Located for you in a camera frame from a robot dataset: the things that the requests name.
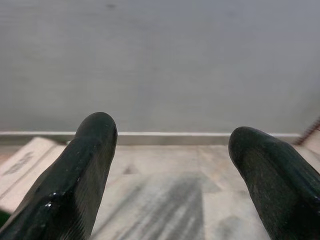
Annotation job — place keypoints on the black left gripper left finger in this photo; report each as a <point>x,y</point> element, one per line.
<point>75,175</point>

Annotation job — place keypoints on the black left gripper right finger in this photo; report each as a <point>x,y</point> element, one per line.
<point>275,180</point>

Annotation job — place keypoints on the white printed paper sheet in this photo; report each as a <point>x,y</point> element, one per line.
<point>20,165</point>

